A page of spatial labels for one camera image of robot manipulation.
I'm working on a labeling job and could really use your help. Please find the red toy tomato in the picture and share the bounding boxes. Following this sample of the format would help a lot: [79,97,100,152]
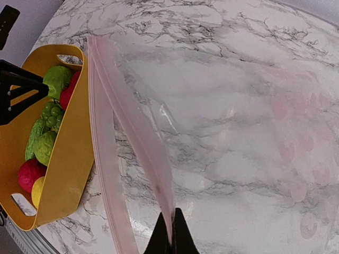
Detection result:
[59,71,81,111]

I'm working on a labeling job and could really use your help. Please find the clear zip top bag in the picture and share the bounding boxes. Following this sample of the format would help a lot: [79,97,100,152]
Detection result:
[87,36,338,253]

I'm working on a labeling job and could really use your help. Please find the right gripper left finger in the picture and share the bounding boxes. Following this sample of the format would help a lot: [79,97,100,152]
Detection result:
[144,213,172,254]

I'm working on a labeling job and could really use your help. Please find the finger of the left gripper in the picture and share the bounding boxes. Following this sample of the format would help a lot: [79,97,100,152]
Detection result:
[1,60,49,125]

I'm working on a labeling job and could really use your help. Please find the front aluminium rail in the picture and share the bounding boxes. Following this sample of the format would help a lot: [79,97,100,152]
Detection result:
[1,206,59,253]

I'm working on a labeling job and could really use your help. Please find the yellow plastic basket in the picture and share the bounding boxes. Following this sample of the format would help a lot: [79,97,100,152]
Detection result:
[1,44,94,231]

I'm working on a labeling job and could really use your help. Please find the red toy apple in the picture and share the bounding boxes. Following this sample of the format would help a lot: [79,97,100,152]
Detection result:
[17,158,47,193]

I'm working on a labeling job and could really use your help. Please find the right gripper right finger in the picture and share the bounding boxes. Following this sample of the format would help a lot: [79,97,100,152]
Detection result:
[172,208,199,254]

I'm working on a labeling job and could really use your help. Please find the yellow toy lemon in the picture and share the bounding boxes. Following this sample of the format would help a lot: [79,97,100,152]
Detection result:
[31,176,44,208]

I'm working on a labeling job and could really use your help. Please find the green toy grapes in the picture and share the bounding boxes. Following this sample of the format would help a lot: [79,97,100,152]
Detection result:
[41,101,65,131]

